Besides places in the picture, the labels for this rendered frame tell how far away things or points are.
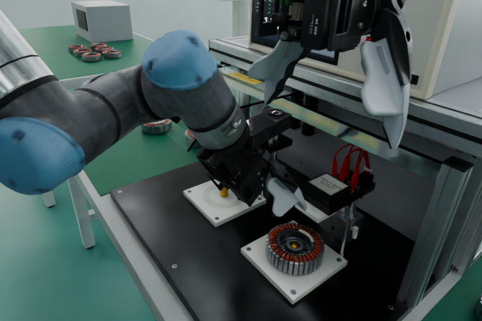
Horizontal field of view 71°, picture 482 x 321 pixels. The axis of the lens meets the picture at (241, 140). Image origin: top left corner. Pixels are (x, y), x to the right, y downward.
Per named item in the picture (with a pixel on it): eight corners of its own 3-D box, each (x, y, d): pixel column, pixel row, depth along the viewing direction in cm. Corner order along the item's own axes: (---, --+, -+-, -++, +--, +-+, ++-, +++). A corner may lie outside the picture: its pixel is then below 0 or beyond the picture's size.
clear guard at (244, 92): (186, 152, 58) (185, 120, 55) (133, 108, 75) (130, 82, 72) (316, 112, 76) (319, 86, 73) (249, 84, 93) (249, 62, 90)
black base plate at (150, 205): (278, 446, 43) (280, 437, 42) (110, 197, 88) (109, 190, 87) (450, 272, 69) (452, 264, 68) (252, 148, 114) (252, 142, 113)
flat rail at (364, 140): (447, 188, 49) (454, 170, 48) (213, 80, 93) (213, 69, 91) (451, 185, 50) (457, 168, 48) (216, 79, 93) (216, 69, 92)
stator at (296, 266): (291, 286, 61) (293, 271, 59) (254, 248, 69) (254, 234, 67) (334, 260, 66) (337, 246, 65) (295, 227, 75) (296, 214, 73)
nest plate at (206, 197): (215, 227, 76) (215, 223, 75) (183, 194, 86) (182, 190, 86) (266, 203, 84) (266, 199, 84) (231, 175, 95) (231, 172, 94)
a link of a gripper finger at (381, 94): (366, 168, 27) (321, 58, 26) (397, 144, 30) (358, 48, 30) (405, 160, 24) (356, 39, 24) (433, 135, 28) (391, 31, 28)
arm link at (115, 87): (39, 97, 40) (113, 76, 36) (99, 72, 49) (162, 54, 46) (71, 156, 43) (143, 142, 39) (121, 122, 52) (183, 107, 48)
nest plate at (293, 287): (292, 304, 59) (293, 300, 58) (240, 252, 69) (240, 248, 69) (346, 265, 67) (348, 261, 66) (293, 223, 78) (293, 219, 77)
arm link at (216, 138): (209, 87, 49) (250, 98, 44) (221, 108, 53) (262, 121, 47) (175, 124, 47) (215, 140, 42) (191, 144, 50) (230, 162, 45)
